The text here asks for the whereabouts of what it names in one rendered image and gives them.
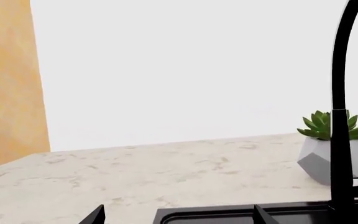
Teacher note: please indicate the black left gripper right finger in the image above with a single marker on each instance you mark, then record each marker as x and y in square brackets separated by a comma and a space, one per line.
[263, 216]

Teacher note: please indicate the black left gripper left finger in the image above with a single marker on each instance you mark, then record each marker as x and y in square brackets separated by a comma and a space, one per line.
[96, 215]

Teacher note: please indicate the black kitchen sink basin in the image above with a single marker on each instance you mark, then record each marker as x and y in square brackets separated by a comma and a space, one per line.
[259, 213]

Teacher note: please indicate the grey faceted plant pot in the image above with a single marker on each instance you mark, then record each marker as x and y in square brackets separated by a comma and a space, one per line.
[317, 158]

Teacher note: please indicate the green succulent plant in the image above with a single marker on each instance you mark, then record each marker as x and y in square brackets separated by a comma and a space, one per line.
[320, 127]

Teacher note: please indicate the black kitchen faucet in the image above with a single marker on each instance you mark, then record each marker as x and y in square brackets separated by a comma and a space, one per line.
[340, 130]

